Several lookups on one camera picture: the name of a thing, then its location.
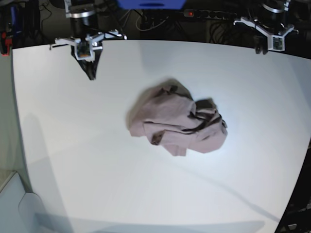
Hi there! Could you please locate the blue box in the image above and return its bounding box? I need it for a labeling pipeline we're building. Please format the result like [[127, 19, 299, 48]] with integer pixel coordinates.
[[117, 0, 186, 9]]

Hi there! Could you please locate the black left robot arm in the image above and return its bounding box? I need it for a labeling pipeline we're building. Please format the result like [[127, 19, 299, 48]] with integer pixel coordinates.
[[233, 0, 299, 55]]

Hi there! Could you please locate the mauve pink t-shirt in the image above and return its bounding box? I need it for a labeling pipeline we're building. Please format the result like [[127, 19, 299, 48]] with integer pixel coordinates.
[[127, 79, 227, 156]]

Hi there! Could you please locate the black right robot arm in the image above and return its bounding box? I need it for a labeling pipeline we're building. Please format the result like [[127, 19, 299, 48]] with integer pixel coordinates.
[[50, 0, 127, 80]]

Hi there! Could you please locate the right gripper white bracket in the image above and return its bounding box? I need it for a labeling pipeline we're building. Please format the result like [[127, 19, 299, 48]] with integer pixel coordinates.
[[50, 30, 127, 80]]

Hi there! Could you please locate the white power strip red switch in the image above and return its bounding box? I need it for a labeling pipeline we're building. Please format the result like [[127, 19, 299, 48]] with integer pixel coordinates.
[[183, 9, 238, 20]]

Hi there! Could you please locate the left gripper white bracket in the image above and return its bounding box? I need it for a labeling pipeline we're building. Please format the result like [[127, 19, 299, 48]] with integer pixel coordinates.
[[233, 17, 299, 54]]

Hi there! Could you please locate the red black clamp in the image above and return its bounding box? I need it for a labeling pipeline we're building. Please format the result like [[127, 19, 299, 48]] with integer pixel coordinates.
[[0, 32, 13, 56]]

